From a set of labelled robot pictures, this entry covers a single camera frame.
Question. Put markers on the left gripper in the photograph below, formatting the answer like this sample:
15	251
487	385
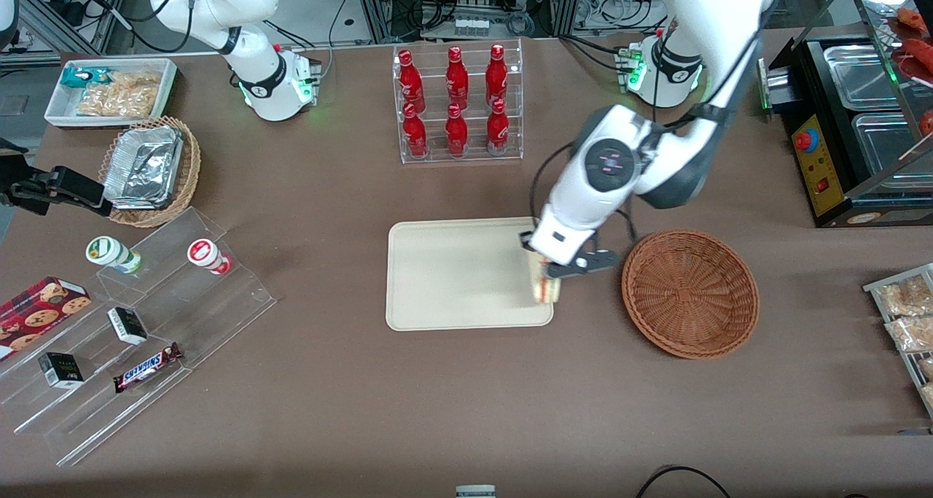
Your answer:
525	240

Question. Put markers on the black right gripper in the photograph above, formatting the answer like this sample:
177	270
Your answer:
30	189

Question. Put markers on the triangular sandwich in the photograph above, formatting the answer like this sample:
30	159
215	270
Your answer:
545	286

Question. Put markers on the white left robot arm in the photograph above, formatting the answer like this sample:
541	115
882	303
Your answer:
700	31

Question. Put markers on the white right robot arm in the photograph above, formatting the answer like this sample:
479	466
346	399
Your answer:
219	2

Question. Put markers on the aluminium foil tray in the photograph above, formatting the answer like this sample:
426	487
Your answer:
142	166

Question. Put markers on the cream plastic tray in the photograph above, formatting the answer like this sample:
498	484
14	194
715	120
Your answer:
459	275

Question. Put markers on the oval tan wicker basket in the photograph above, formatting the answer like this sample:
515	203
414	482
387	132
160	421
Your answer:
191	170

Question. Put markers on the round brown wicker basket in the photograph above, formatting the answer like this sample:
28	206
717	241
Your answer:
689	294

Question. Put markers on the tray of packaged snacks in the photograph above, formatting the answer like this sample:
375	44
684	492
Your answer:
875	288

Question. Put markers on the green-capped drink bottle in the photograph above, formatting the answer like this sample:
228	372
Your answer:
109	252

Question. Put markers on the white rectangular bin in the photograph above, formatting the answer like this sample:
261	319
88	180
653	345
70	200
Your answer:
58	111

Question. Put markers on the clear bag of chips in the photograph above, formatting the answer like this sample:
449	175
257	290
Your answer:
120	95

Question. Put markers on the teal snack packet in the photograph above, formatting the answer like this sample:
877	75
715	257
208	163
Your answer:
80	76

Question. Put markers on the red cookie box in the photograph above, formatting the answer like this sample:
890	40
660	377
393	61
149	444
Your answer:
36	312

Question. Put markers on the red soda bottle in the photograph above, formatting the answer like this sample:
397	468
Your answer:
496	76
456	132
498	130
457	79
411	82
415	133

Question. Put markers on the red-capped drink bottle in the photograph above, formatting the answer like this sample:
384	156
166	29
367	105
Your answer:
204	254

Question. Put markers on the small black box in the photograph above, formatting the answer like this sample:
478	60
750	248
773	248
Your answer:
60	370
127	325

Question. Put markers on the clear acrylic bottle rack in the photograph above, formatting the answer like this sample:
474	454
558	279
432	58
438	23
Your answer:
437	155

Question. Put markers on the clear acrylic stepped stand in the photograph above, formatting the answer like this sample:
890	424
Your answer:
182	316

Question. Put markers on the Snickers chocolate bar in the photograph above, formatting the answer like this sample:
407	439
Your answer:
146	367

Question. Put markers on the small grey device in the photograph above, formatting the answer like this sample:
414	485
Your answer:
475	492

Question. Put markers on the black food warmer appliance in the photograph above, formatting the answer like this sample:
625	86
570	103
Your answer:
824	170

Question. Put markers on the steel warmer pan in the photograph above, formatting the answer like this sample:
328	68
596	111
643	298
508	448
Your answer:
885	148
860	75

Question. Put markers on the clear bagged pastry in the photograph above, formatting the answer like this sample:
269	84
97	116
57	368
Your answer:
928	396
911	334
927	368
904	297

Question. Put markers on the orange fried food piece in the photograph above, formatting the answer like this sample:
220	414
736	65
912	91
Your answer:
927	122
917	20
920	52

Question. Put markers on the glass display shelf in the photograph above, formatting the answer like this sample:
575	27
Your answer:
875	2

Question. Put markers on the aluminium frame beam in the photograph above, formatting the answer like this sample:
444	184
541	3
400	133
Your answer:
65	24

